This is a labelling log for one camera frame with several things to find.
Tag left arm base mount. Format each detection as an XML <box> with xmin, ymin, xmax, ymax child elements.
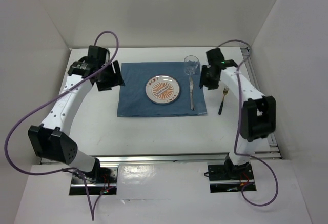
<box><xmin>69</xmin><ymin>165</ymin><xmax>118</xmax><ymax>196</ymax></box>

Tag dark handled knife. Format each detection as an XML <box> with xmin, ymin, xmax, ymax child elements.
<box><xmin>189</xmin><ymin>76</ymin><xmax>195</xmax><ymax>110</ymax></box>

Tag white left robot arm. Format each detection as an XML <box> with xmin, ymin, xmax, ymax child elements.
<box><xmin>28</xmin><ymin>46</ymin><xmax>125</xmax><ymax>182</ymax></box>

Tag aluminium right side rail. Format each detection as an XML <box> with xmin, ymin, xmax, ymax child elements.
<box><xmin>240</xmin><ymin>47</ymin><xmax>281</xmax><ymax>158</ymax></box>

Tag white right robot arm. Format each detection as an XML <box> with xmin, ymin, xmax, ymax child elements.
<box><xmin>199</xmin><ymin>48</ymin><xmax>276</xmax><ymax>179</ymax></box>

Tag clear plastic cup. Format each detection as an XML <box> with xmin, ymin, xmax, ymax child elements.
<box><xmin>184</xmin><ymin>55</ymin><xmax>199</xmax><ymax>75</ymax></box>

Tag orange patterned plate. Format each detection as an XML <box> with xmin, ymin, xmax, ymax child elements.
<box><xmin>145</xmin><ymin>75</ymin><xmax>181</xmax><ymax>105</ymax></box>

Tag blue cloth placemat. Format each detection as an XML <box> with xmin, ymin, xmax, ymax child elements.
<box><xmin>117</xmin><ymin>62</ymin><xmax>207</xmax><ymax>117</ymax></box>

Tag aluminium front rail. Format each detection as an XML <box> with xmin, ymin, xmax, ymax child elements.
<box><xmin>40</xmin><ymin>145</ymin><xmax>281</xmax><ymax>165</ymax></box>

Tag aluminium rail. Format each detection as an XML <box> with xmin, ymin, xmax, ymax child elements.
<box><xmin>40</xmin><ymin>145</ymin><xmax>281</xmax><ymax>165</ymax></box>
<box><xmin>240</xmin><ymin>47</ymin><xmax>281</xmax><ymax>158</ymax></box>

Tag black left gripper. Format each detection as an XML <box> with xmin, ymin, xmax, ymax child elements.
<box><xmin>96</xmin><ymin>60</ymin><xmax>125</xmax><ymax>92</ymax></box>

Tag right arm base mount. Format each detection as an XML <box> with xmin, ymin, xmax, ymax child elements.
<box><xmin>203</xmin><ymin>163</ymin><xmax>257</xmax><ymax>193</ymax></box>

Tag gold fork dark handle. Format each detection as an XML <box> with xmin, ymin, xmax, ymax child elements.
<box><xmin>218</xmin><ymin>86</ymin><xmax>229</xmax><ymax>115</ymax></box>

